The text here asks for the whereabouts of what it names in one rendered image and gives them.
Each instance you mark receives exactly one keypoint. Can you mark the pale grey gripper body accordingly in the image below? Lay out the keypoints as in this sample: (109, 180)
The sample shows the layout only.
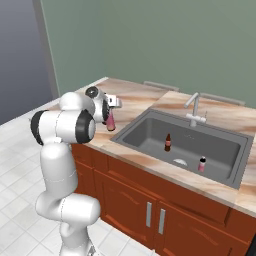
(118, 103)

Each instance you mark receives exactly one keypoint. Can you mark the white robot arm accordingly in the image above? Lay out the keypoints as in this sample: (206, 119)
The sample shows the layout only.
(60, 166)

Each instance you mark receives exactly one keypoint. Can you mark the large pink bottle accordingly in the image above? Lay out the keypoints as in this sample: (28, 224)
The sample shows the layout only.
(111, 122)

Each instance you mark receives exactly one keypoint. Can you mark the small brown bottle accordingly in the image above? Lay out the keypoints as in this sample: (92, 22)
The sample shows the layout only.
(167, 143)

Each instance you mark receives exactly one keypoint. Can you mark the silver sink tap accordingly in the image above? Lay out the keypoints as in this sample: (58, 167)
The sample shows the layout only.
(195, 110)

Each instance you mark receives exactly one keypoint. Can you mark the grey kitchen sink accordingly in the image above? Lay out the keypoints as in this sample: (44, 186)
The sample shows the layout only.
(200, 143)

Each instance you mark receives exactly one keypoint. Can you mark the small pink bottle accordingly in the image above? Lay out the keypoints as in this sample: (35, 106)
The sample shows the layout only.
(202, 164)

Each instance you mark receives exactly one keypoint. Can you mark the brown panel under sink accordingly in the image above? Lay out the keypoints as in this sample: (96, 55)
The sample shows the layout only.
(173, 191)

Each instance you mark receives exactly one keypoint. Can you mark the brown cupboard end panel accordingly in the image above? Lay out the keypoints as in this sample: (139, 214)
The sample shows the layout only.
(83, 166)

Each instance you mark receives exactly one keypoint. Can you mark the brown cupboard door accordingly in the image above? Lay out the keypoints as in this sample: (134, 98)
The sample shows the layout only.
(196, 236)
(123, 203)

